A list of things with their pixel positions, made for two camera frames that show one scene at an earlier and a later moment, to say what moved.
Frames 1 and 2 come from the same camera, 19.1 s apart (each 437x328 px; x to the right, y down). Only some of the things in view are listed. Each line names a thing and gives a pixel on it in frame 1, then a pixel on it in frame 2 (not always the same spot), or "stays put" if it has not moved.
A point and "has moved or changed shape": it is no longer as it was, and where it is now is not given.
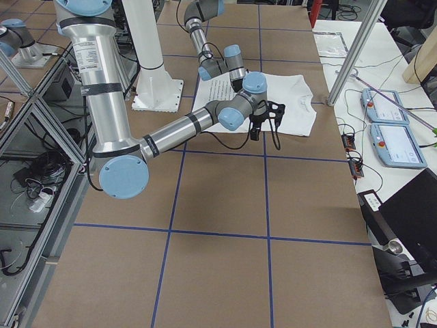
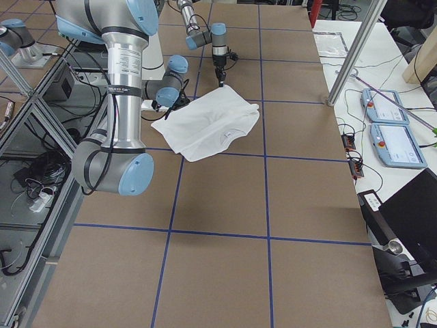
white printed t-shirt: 298,117 has moved or changed shape
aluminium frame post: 374,12 stays put
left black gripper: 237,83 -> 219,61
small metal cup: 395,247 stays put
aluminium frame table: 44,184 stays put
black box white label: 380,230 stays put
